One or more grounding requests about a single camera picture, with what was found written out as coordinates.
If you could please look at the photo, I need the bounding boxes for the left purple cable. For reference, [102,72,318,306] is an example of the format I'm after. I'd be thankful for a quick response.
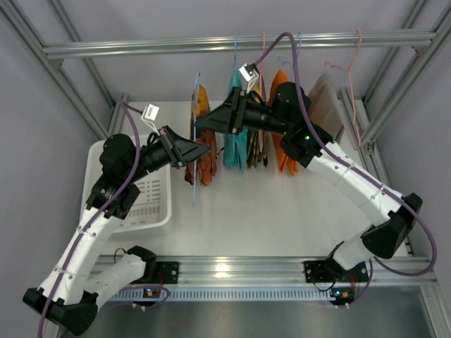
[37,100,172,338]

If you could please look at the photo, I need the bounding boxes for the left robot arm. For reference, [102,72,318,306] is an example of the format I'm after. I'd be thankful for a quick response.
[23,126,211,336]

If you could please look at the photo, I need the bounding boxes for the white slotted cable duct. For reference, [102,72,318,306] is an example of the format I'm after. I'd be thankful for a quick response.
[109,285,339,303]

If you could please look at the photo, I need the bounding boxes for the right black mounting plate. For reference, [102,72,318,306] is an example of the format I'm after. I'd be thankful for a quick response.
[303,259,341,284]

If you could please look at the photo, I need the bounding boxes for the beige trousers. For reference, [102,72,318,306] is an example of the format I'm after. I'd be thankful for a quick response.
[307,72,343,139]

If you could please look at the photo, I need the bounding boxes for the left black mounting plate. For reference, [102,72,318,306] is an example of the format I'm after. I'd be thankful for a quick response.
[149,261,180,285]

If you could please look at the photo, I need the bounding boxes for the purple cable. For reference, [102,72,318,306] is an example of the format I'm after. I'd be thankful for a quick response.
[253,32,438,311]
[37,100,172,338]

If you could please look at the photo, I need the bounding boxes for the aluminium hanging rail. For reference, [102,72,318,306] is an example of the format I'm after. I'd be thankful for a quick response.
[42,29,438,59]

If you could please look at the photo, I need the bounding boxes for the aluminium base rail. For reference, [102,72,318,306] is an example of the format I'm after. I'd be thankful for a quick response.
[91,255,438,288]

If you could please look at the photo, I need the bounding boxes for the teal trousers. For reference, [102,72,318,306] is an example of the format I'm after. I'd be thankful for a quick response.
[222,68,249,170]

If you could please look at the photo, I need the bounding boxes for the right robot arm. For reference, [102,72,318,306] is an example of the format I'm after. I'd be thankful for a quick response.
[195,82,422,281]

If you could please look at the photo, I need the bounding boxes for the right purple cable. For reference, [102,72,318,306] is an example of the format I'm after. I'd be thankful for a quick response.
[253,32,438,311]

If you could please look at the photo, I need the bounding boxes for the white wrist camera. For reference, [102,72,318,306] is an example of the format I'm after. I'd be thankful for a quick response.
[239,63,260,94]
[141,104,159,133]

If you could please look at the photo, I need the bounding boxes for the orange camouflage trousers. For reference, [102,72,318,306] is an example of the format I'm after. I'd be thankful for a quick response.
[185,85,218,186]

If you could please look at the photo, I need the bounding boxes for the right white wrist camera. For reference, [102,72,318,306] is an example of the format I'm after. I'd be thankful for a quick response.
[239,63,260,94]

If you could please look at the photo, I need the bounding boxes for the pink wire hanger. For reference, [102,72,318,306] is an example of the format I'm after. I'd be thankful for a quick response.
[324,28,363,151]
[258,32,266,153]

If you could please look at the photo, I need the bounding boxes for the green yellow camouflage trousers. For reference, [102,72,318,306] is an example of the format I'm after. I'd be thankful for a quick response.
[246,84,268,169]

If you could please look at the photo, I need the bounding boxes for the blue wire hanger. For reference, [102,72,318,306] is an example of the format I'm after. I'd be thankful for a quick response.
[278,31,303,72]
[232,34,237,75]
[189,71,202,208]

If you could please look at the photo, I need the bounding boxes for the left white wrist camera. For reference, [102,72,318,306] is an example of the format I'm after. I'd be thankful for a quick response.
[141,104,159,133]

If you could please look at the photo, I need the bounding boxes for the black mounting plate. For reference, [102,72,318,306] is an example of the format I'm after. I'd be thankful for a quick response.
[303,259,341,284]
[149,261,180,285]

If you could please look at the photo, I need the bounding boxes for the white plastic basket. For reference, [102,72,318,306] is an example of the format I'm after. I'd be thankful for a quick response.
[81,141,172,239]

